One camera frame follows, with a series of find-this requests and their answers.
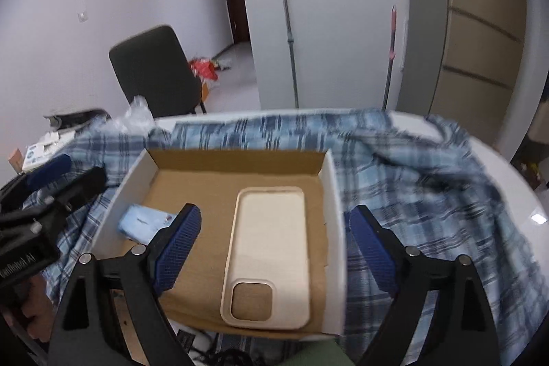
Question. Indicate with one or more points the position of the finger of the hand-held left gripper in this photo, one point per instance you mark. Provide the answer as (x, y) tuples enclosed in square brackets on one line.
[(81, 182), (47, 173)]

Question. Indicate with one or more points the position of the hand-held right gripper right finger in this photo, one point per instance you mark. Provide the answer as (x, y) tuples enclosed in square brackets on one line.
[(373, 250)]

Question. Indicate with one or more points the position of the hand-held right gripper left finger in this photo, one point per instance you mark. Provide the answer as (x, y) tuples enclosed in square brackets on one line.
[(178, 250)]

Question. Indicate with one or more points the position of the light blue tissue pack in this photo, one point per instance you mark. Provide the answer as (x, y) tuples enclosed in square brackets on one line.
[(137, 220)]

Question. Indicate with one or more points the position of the shallow cardboard box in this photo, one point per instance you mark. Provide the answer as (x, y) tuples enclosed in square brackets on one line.
[(206, 194)]

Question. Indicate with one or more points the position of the round cork coaster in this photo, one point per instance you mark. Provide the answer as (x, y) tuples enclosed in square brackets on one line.
[(266, 237)]

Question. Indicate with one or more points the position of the person's left hand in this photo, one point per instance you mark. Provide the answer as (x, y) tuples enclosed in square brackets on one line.
[(34, 301)]

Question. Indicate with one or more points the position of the clear plastic bag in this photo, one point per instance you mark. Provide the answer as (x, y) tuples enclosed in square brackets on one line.
[(137, 115)]

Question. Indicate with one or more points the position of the blue plaid cloth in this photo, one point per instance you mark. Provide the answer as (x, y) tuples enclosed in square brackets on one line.
[(407, 160)]

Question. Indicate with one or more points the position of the green cloth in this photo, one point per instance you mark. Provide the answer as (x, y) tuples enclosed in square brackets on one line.
[(317, 355)]

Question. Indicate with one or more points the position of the dark grey chair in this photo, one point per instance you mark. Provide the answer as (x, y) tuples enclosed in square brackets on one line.
[(150, 70)]

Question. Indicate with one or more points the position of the red plastic bag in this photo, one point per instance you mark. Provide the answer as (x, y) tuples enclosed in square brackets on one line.
[(205, 68)]

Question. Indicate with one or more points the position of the white light switch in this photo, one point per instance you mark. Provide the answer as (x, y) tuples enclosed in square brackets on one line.
[(82, 17)]

